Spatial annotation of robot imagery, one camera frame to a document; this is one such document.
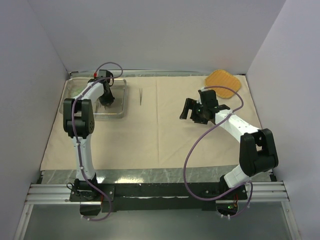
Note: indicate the orange woven bamboo tray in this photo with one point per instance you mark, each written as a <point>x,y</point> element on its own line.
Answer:
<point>223,78</point>

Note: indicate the gauze packet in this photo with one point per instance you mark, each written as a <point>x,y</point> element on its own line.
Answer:
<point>75,91</point>

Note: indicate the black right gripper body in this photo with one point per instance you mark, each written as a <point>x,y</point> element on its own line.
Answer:
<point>198,114</point>

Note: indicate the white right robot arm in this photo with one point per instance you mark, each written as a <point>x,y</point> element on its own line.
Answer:
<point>257,149</point>

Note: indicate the aluminium front frame rail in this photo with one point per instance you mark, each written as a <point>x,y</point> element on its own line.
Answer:
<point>52,194</point>

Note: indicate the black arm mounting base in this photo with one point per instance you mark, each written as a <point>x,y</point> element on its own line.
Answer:
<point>116,197</point>

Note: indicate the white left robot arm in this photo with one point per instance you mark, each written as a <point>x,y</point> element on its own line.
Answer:
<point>79,124</point>

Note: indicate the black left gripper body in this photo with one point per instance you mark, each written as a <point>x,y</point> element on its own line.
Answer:
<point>106,98</point>

